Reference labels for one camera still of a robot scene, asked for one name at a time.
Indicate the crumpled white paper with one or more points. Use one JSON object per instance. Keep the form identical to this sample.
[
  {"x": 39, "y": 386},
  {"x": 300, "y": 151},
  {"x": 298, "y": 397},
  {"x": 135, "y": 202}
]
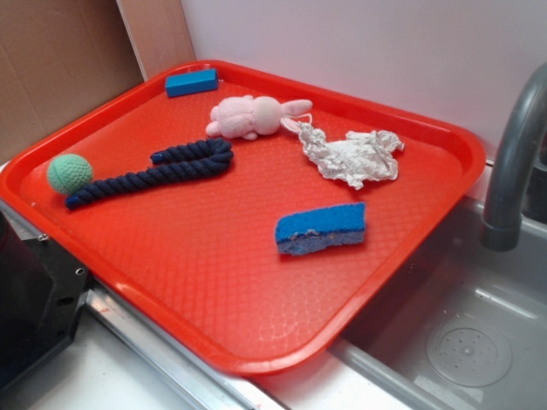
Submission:
[{"x": 360, "y": 157}]

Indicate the pink plush bunny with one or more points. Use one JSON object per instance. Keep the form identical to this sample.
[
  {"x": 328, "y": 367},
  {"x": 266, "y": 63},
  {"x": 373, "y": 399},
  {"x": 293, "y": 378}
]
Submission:
[{"x": 250, "y": 117}]

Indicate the brown cardboard panel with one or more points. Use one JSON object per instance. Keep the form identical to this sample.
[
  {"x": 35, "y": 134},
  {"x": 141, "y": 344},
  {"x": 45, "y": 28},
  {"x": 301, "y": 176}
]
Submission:
[{"x": 59, "y": 61}]

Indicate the blue rectangular block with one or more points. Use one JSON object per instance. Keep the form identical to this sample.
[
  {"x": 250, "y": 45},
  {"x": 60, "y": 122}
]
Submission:
[{"x": 189, "y": 83}]

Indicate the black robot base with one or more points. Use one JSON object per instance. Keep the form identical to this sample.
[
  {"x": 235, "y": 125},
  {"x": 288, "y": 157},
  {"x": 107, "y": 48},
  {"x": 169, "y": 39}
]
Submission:
[{"x": 43, "y": 289}]

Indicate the green rubber ball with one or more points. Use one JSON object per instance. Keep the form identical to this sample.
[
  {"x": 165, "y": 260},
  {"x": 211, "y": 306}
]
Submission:
[{"x": 66, "y": 174}]

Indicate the grey faucet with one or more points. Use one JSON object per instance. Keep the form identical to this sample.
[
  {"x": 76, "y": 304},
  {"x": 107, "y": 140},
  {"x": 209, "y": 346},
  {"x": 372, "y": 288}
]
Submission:
[{"x": 517, "y": 186}]

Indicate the red plastic tray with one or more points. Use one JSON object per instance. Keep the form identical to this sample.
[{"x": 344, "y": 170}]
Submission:
[{"x": 199, "y": 258}]

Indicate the blue sponge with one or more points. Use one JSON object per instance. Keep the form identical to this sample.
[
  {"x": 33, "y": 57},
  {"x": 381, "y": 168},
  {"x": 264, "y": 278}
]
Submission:
[{"x": 321, "y": 228}]

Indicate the grey plastic sink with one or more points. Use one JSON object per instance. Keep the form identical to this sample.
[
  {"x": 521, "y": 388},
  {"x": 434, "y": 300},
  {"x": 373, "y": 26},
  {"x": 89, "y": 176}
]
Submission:
[{"x": 458, "y": 326}]

